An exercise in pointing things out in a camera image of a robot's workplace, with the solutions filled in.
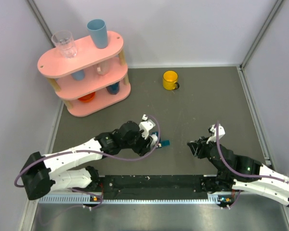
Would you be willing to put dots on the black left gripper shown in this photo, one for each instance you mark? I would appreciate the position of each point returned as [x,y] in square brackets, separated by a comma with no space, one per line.
[144,146]

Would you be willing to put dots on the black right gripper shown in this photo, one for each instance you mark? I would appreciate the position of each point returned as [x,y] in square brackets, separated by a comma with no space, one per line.
[201,144]

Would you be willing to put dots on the teal pill organizer box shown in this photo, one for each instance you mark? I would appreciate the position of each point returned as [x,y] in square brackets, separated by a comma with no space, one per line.
[161,143]

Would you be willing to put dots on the white pill bottle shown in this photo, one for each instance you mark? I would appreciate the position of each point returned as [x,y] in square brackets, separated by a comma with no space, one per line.
[154,141]

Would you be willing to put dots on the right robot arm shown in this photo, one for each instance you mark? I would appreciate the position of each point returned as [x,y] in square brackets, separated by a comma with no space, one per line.
[242,173]

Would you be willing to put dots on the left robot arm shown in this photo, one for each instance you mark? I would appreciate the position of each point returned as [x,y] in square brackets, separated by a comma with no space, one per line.
[42,174]

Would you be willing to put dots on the dark blue faceted cup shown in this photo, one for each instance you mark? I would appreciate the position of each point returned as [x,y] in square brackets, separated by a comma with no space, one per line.
[113,89]

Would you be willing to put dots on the yellow mug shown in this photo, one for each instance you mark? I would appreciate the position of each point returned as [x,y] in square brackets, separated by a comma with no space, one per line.
[170,80]

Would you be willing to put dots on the orange plastic bowl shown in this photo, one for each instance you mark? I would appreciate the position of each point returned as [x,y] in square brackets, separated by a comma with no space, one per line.
[87,98]

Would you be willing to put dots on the pink three-tier wooden shelf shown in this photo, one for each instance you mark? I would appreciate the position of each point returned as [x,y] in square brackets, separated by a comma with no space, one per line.
[57,69]

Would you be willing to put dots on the small light blue cup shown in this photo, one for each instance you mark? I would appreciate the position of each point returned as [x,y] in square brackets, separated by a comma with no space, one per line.
[78,75]

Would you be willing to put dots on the light blue plastic tumbler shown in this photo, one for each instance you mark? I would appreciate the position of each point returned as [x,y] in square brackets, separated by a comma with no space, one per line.
[98,32]

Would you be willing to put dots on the clear drinking glass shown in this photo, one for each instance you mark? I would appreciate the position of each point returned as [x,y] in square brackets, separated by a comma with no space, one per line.
[64,42]

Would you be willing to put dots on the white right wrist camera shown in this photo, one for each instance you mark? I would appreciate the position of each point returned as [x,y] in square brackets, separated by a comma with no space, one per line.
[216,132]

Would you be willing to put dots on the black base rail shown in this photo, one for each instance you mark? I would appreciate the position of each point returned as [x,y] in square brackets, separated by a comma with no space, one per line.
[157,187]

